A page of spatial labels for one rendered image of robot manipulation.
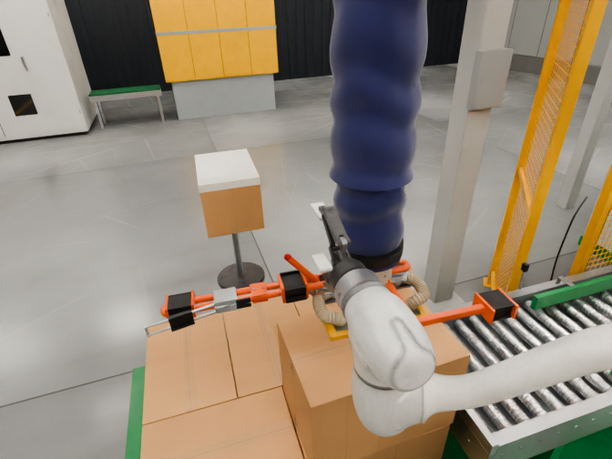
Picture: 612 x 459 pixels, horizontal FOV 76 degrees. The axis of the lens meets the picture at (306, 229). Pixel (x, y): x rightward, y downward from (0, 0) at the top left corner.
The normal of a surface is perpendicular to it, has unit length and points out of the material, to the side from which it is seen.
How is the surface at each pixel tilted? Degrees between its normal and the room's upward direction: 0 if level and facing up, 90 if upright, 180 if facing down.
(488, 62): 90
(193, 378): 0
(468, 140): 90
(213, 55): 90
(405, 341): 14
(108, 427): 0
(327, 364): 0
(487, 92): 90
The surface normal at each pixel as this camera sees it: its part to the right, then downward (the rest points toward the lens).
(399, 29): 0.39, 0.30
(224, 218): 0.27, 0.48
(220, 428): -0.04, -0.86
